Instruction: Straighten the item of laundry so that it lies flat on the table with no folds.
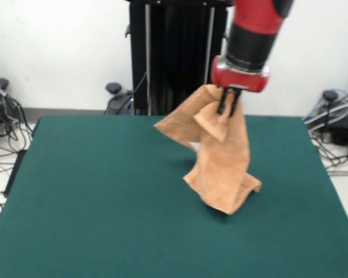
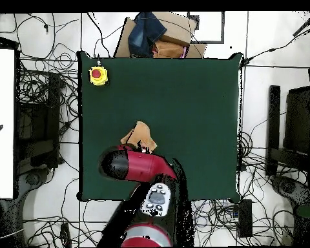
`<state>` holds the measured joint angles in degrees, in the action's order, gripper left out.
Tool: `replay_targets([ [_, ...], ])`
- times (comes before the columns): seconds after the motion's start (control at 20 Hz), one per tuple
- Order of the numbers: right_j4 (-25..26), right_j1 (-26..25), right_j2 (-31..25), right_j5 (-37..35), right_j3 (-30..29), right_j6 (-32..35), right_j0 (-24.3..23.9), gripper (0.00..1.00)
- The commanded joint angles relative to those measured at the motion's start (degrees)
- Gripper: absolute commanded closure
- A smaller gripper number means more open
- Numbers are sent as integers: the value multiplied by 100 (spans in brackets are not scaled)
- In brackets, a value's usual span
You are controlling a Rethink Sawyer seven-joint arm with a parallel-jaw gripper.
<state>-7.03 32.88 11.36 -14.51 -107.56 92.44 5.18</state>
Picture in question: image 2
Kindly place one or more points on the blue denim jeans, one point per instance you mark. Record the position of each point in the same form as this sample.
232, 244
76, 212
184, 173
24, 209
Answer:
144, 33

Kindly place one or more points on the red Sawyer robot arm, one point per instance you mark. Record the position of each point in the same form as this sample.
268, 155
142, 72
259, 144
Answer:
144, 165

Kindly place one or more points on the tan towel in box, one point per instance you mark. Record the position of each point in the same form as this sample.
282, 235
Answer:
168, 50

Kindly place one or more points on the brown cardboard box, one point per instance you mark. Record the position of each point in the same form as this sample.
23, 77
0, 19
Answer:
177, 28

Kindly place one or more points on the black power strip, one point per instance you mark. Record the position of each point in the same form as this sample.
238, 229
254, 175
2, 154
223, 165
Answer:
65, 233
245, 219

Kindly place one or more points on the black panel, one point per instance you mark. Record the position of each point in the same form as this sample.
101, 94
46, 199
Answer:
297, 118

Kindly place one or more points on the dark green tablecloth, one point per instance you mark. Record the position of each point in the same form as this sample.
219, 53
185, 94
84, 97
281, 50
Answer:
118, 103

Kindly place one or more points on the dark square frame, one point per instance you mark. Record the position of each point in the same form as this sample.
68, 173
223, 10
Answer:
209, 41

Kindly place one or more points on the long black bar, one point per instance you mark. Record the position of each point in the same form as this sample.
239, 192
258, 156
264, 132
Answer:
273, 129

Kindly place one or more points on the white desk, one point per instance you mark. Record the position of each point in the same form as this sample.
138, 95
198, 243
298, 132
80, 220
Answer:
2, 103

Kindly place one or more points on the tan terry towel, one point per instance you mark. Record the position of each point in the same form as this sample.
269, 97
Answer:
140, 134

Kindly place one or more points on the dark rod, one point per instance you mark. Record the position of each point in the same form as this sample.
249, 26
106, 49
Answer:
306, 24

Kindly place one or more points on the black equipment stand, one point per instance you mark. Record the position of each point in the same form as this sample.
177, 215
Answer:
53, 116

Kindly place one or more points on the black pedestal leg with knob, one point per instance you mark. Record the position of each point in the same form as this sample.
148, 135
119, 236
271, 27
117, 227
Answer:
286, 187
33, 178

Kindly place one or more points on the yellow emergency stop button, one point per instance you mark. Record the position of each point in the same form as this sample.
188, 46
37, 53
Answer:
98, 75

